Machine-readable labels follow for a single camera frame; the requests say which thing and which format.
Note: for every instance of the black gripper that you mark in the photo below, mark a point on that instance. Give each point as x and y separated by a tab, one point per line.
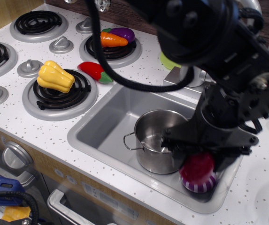
225	123

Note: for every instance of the red toy sweet potato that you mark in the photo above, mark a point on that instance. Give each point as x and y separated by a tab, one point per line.
197	168

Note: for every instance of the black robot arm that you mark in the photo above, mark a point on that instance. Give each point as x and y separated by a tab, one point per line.
221	39

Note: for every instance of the steel pot in sink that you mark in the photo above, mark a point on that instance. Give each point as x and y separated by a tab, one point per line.
150	152

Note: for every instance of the grey sink basin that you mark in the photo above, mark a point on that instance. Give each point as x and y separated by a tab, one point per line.
105	133

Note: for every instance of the purple white striped toy onion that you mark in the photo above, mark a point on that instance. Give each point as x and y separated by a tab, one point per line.
203	187

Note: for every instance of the silver toy faucet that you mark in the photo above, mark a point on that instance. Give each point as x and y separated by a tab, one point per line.
178	74

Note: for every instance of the green toy plate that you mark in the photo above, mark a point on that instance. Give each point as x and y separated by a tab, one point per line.
168	63

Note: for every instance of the back right stove burner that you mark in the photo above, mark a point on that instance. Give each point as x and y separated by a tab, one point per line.
117	57

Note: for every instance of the red toy chili pepper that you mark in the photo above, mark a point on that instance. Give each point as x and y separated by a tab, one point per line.
95	71

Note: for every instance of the purple toy eggplant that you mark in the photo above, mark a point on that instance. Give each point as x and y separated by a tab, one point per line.
122	32

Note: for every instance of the orange toy carrot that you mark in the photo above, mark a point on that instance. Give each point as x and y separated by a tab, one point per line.
112	40

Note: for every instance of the front stove burner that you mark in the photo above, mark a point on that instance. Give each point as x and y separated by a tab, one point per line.
53	105

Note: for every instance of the yellow toy bell pepper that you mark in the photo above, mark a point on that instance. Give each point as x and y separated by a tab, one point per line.
52	76

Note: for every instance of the grey stove knob top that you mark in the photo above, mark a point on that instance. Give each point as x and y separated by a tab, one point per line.
85	26

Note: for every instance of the grey stove knob middle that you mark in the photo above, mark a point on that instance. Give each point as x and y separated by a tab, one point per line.
61	46

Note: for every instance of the silver oven dial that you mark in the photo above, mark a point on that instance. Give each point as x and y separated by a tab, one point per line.
16	157

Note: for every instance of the grey stove knob left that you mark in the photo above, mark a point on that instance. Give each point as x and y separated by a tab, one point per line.
29	68

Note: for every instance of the yellow tape piece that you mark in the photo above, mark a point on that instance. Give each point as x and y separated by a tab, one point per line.
14	213

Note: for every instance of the blue clamp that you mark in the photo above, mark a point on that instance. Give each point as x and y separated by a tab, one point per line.
10	185

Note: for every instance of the back left stove burner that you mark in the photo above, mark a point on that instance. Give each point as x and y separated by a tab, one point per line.
38	26

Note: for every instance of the silver oven door handle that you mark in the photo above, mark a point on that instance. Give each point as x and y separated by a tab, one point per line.
54	203

